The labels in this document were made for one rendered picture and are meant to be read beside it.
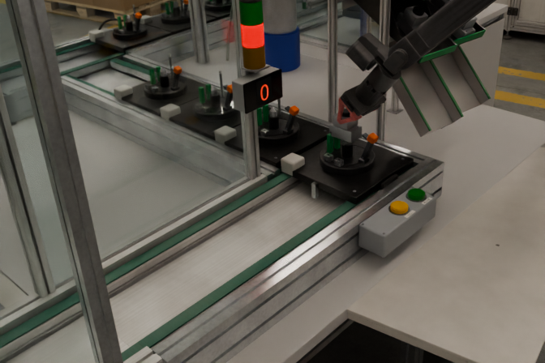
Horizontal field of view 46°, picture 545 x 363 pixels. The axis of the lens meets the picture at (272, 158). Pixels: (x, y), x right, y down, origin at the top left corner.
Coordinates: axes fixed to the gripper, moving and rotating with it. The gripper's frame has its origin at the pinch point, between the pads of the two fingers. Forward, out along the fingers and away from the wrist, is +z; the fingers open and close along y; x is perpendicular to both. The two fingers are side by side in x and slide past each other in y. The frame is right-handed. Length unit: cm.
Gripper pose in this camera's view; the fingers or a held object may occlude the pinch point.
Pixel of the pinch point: (346, 117)
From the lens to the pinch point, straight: 160.3
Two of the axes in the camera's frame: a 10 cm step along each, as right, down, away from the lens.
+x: 5.9, 7.9, -2.0
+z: -4.1, 5.0, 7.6
